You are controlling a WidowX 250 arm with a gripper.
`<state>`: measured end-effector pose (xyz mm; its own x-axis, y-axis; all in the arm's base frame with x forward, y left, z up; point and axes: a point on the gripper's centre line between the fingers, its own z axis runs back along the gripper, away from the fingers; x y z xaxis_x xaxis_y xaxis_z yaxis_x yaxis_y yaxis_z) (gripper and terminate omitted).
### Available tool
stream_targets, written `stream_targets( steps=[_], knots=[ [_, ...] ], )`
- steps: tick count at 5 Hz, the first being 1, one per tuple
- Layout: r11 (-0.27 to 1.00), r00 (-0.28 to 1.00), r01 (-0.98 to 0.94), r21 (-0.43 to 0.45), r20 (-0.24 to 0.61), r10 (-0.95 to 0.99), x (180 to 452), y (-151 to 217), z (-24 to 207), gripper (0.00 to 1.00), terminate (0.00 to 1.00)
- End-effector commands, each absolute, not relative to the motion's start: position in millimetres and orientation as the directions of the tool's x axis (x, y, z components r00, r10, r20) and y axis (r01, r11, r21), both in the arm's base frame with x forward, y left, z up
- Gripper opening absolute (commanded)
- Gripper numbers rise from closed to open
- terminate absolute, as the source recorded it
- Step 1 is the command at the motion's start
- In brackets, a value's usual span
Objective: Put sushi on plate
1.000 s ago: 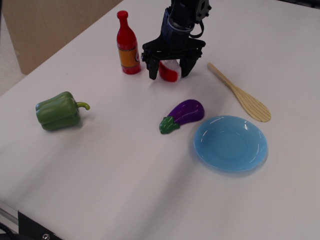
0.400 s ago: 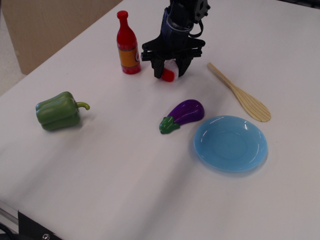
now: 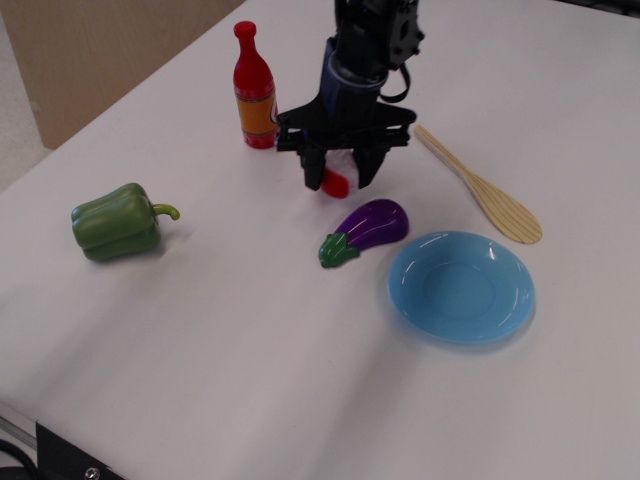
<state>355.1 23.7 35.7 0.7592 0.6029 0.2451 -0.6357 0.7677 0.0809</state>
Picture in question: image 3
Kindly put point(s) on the blue plastic plate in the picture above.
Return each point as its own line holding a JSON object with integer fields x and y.
{"x": 461, "y": 288}

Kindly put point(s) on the red toy sauce bottle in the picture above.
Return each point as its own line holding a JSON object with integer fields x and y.
{"x": 254, "y": 90}

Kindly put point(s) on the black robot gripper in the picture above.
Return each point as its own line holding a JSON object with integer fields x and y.
{"x": 349, "y": 111}

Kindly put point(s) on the beige wooden cabinet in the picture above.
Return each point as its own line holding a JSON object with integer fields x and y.
{"x": 78, "y": 58}

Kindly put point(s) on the purple toy eggplant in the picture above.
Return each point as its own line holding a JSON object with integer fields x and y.
{"x": 375, "y": 223}

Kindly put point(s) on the black metal table bracket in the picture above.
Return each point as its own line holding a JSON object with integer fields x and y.
{"x": 58, "y": 459}

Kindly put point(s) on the wooden rice paddle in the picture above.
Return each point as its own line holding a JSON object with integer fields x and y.
{"x": 505, "y": 213}

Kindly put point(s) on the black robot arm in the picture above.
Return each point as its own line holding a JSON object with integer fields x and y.
{"x": 392, "y": 24}

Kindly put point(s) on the red and white toy sushi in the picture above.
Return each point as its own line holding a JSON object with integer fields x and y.
{"x": 341, "y": 175}

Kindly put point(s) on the green toy bell pepper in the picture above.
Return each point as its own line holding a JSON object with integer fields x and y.
{"x": 122, "y": 222}

